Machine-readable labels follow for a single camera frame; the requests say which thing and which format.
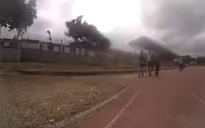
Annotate pale concrete kerb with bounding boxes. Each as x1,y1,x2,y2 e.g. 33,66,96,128
44,81,138,128

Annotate dry grass field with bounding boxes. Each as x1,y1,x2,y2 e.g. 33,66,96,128
0,61,142,128

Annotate grey boundary wall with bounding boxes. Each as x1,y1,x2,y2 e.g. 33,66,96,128
0,46,141,67

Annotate tree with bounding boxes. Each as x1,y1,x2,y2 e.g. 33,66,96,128
0,0,38,41
64,14,113,52

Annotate low building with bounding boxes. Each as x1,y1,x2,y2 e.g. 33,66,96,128
0,37,98,56

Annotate roofed grandstand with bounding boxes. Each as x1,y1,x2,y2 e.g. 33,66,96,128
128,35,182,63

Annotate group of people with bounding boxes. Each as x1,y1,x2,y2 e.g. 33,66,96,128
137,49,162,80

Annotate red running track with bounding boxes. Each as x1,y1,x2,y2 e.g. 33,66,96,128
74,65,205,128

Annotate person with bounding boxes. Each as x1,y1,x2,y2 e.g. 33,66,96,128
177,59,185,73

